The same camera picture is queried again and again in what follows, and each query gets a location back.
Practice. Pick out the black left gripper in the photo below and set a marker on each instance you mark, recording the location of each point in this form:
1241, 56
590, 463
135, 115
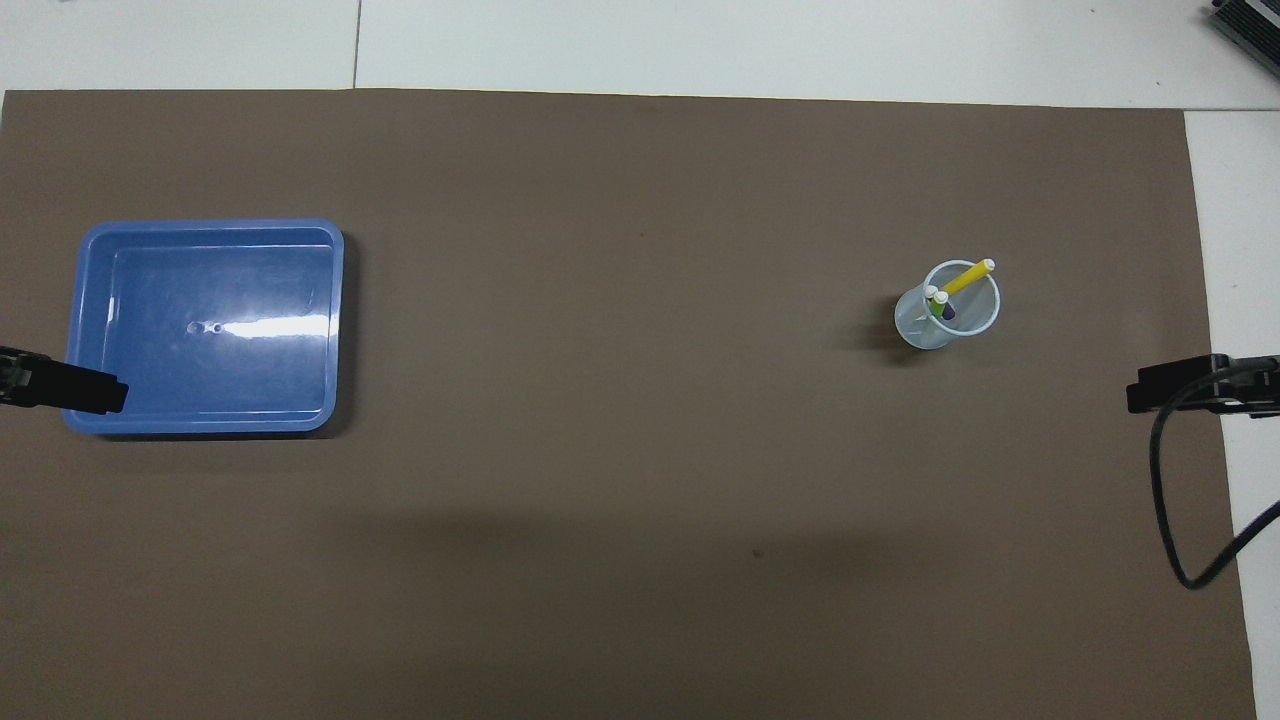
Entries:
12, 378

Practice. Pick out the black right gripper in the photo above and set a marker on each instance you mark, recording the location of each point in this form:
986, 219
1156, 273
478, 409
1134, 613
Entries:
1262, 385

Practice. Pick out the yellow pen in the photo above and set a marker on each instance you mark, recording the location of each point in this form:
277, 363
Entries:
968, 278

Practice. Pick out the purple pen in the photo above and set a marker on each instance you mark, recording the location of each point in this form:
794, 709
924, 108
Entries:
944, 310

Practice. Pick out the green pen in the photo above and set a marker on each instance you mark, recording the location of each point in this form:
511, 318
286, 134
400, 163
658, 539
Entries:
933, 303

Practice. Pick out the blue plastic tray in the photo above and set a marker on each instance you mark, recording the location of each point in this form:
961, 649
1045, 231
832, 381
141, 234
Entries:
300, 270

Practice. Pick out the pale blue plastic cup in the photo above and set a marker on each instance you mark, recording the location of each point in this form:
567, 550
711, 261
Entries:
915, 330

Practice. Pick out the grey ribbed device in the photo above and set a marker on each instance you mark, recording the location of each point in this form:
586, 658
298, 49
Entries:
1250, 25

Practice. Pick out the brown table mat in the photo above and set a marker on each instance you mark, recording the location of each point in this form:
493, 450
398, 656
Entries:
600, 500

